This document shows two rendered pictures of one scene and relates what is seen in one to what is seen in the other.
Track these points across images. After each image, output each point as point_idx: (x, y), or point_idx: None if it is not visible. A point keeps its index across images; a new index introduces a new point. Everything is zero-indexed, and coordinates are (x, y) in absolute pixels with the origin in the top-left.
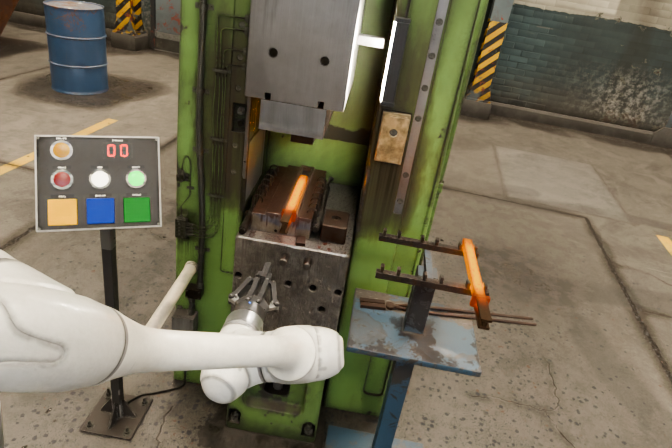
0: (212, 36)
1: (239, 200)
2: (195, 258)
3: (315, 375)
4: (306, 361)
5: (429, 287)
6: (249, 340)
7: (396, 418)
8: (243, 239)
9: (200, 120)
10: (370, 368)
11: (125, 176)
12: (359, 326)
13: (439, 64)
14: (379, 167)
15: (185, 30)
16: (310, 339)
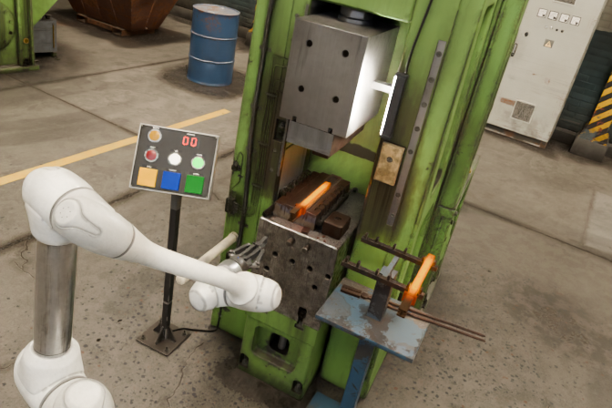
0: (268, 69)
1: (273, 192)
2: (237, 230)
3: (254, 306)
4: (249, 294)
5: (379, 281)
6: (209, 268)
7: (356, 389)
8: (264, 220)
9: (252, 127)
10: None
11: (191, 159)
12: (331, 303)
13: (430, 112)
14: (378, 185)
15: (250, 63)
16: (255, 281)
